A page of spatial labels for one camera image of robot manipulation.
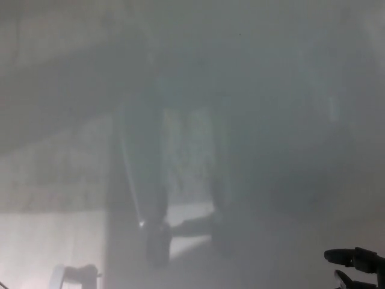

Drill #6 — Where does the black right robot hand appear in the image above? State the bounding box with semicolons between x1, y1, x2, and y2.
324;246;385;289

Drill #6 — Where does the grey refrigerator door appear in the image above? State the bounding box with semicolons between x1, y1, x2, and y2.
0;0;385;289

